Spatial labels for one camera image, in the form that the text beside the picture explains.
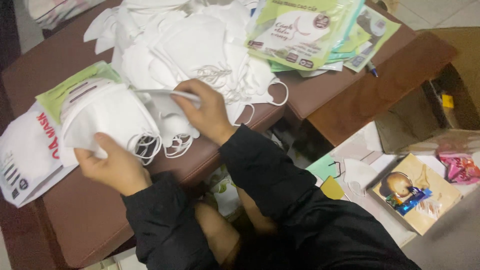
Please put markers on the person's left hand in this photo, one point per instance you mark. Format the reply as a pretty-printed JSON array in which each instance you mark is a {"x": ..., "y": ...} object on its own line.
[{"x": 112, "y": 168}]

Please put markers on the person's right hand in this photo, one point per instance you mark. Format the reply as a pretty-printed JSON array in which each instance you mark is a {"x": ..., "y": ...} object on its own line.
[{"x": 208, "y": 112}]

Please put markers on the single white face mask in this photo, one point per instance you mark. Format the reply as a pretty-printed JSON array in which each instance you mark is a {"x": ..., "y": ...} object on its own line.
[{"x": 167, "y": 116}]

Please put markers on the bundle of white masks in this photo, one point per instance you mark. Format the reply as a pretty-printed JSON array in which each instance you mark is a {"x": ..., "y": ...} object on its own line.
[{"x": 108, "y": 112}]

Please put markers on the loose pile of white masks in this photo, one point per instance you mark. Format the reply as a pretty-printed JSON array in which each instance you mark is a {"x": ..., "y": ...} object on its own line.
[{"x": 187, "y": 45}]

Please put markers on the green leaf printed bag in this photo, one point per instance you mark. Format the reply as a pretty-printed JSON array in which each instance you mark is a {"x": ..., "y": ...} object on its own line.
[{"x": 225, "y": 195}]

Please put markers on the white packet with red letters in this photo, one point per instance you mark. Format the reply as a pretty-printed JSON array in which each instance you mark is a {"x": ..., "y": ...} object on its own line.
[{"x": 26, "y": 153}]

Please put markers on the green and white mask packet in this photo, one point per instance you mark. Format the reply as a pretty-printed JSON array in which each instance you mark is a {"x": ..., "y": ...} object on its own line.
[{"x": 56, "y": 95}]

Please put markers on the stack of green mask packets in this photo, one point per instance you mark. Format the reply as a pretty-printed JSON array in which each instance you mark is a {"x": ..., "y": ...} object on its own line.
[{"x": 296, "y": 33}]

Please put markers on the person's legs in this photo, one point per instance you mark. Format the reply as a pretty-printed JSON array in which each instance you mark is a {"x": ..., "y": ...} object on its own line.
[{"x": 217, "y": 232}]

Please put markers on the light green paper sheet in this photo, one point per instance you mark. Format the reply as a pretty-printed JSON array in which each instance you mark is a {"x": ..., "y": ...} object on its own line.
[{"x": 320, "y": 167}]

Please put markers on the yellow paper sheet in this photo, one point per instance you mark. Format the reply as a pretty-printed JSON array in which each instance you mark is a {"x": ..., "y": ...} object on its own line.
[{"x": 332, "y": 187}]

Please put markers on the white mask with clear valve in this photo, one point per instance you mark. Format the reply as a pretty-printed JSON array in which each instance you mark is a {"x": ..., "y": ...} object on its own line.
[{"x": 358, "y": 172}]

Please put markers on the white plastic bag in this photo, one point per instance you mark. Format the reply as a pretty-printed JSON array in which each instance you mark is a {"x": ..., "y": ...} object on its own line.
[{"x": 56, "y": 11}]

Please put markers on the blue pen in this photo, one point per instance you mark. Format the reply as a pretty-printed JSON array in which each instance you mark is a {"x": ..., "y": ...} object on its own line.
[{"x": 372, "y": 68}]

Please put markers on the person's black jacket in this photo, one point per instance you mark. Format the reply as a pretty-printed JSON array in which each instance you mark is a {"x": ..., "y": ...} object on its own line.
[{"x": 330, "y": 240}]

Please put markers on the small brown leather bench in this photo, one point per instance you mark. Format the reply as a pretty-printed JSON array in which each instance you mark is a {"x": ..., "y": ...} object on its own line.
[{"x": 393, "y": 75}]

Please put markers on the blue candy wrapper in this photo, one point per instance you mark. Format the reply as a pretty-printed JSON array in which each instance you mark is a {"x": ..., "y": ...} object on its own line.
[{"x": 410, "y": 200}]

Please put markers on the yellow tag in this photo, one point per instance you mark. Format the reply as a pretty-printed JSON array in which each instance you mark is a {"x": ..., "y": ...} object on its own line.
[{"x": 447, "y": 101}]

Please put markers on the beige printed box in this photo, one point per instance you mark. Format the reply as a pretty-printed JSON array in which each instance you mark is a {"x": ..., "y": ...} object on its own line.
[{"x": 442, "y": 202}]

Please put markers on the pink snack packet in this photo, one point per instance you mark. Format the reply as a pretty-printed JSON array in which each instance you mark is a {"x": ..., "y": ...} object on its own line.
[{"x": 461, "y": 168}]

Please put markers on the brown cardboard box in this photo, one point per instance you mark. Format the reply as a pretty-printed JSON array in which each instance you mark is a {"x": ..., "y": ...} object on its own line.
[{"x": 463, "y": 48}]

